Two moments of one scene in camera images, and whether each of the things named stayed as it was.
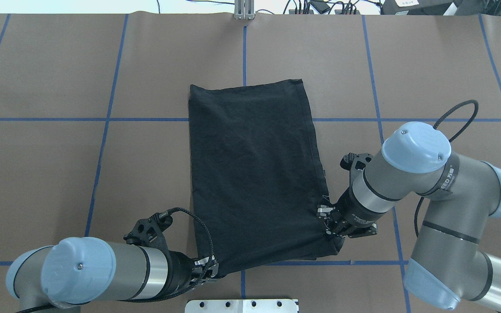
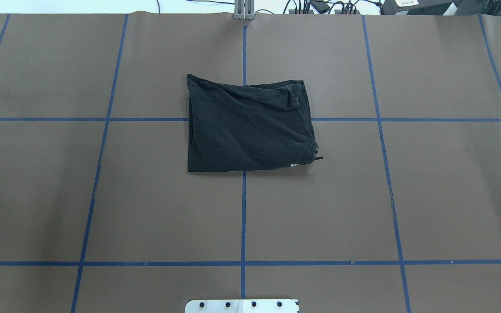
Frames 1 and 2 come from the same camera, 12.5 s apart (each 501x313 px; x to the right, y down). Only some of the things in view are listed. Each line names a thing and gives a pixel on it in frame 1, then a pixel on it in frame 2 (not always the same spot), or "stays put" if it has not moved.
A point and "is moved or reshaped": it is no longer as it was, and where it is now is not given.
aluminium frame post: [244, 9] stays put
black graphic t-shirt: [258, 179] is moved or reshaped
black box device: [425, 7] stays put
